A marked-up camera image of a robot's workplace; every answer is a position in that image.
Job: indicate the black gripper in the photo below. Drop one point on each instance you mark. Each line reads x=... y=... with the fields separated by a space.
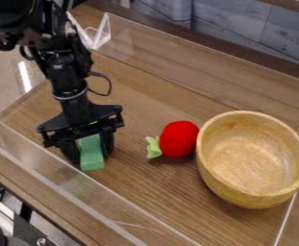
x=81 y=119

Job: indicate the green foam block stick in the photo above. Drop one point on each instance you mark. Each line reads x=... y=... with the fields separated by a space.
x=91 y=153

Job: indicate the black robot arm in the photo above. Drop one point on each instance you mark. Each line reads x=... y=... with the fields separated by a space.
x=36 y=27

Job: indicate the light wooden bowl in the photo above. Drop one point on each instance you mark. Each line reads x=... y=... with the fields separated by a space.
x=247 y=156

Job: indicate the red plush strawberry toy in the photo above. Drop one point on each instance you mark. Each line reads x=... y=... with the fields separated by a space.
x=176 y=141

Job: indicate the black device bottom left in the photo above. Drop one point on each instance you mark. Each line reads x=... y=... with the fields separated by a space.
x=19 y=233

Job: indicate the clear acrylic tray enclosure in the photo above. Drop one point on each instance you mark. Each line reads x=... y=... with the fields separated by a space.
x=171 y=79

